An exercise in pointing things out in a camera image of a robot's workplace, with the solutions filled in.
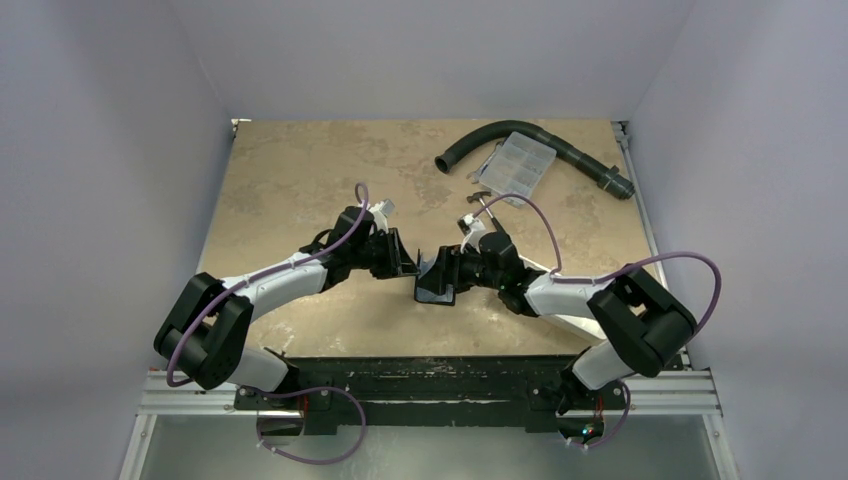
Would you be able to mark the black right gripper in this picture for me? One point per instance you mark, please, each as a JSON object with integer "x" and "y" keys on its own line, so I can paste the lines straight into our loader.
{"x": 448, "y": 269}

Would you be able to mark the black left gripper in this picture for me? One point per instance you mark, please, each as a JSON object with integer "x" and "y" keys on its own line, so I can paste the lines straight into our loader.
{"x": 397, "y": 262}

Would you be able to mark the black leather card holder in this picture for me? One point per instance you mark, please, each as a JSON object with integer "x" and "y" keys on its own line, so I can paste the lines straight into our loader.
{"x": 436, "y": 283}

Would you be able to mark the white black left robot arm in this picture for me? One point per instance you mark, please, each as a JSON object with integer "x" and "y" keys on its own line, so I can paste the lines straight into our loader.
{"x": 204, "y": 335}

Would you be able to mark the silver open-end wrench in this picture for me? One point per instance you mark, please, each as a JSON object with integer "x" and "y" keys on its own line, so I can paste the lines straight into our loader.
{"x": 474, "y": 176}

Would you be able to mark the clear plastic compartment box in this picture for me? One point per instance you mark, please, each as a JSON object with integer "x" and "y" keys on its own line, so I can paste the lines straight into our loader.
{"x": 518, "y": 166}

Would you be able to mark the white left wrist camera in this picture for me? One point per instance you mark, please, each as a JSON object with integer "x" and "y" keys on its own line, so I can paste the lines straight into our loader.
{"x": 382, "y": 210}

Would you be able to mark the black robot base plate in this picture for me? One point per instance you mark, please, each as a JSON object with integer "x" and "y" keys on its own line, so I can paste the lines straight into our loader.
{"x": 524, "y": 391}

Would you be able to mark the aluminium frame rail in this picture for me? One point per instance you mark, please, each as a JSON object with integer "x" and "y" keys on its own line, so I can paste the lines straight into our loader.
{"x": 672, "y": 393}

